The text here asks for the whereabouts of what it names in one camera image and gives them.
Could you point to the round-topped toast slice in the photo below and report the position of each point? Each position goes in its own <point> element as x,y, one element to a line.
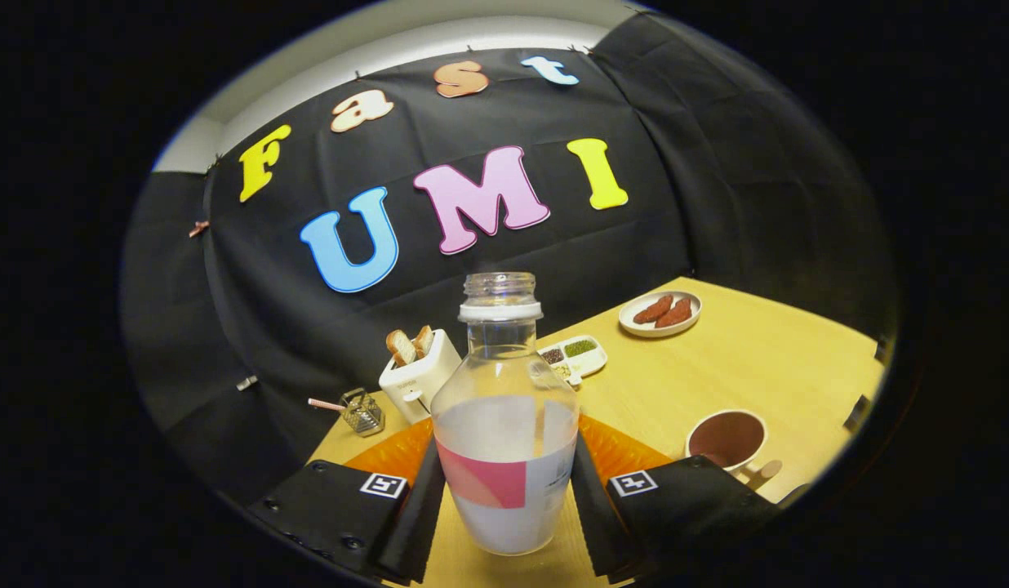
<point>401,349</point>

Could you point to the copper cloth clip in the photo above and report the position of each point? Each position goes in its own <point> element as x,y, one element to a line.
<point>198,229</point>

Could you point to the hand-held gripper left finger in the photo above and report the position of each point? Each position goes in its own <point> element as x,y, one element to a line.
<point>419,514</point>

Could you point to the red sausage piece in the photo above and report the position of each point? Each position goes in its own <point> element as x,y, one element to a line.
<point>674,313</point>
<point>653,309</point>

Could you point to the silver cloth clip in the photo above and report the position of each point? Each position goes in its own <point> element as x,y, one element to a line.
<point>246,382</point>

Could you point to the white toaster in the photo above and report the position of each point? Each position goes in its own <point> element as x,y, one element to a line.
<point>419,382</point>

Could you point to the white cup brown inside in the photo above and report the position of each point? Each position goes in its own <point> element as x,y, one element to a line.
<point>729,437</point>

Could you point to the wooden table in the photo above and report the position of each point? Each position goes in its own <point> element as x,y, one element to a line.
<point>717,367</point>

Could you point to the white round plate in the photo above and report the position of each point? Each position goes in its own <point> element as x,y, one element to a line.
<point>633,326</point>

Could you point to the square-topped toast slice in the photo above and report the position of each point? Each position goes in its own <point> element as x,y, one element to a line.
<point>424,340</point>

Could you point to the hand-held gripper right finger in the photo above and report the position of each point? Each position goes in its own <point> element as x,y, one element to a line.
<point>594,514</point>

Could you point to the clear juice bottle pink label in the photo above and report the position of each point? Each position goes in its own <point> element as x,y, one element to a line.
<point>504,490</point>

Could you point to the white divided condiment dish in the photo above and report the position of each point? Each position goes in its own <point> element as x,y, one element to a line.
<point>584,359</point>

